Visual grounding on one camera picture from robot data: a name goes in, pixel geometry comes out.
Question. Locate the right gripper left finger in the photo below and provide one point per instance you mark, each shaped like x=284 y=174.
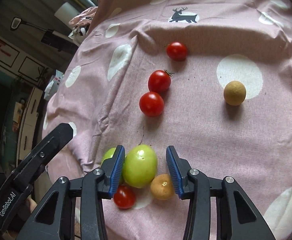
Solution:
x=54 y=216

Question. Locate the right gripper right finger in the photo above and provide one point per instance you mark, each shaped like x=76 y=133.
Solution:
x=237 y=216

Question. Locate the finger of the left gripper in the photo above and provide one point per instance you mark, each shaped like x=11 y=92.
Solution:
x=18 y=185

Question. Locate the brown longan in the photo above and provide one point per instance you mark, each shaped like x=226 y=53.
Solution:
x=162 y=187
x=234 y=93

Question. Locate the small green tomato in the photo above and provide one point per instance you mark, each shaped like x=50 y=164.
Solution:
x=109 y=154

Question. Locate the large green tomato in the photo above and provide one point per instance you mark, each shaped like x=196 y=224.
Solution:
x=140 y=166

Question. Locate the red cherry tomato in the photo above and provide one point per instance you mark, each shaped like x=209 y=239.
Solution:
x=151 y=104
x=125 y=197
x=159 y=81
x=177 y=51

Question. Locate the white paper bag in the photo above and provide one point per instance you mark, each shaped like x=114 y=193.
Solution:
x=53 y=85

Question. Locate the black desk lamp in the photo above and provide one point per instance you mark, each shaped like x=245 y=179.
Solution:
x=50 y=37

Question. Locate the pink polka dot deer cloth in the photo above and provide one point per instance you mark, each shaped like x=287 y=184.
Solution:
x=249 y=41

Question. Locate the pink crumpled cloth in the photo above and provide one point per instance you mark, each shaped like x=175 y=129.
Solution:
x=84 y=18

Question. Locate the white paper roll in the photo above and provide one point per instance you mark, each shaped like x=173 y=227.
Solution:
x=65 y=13

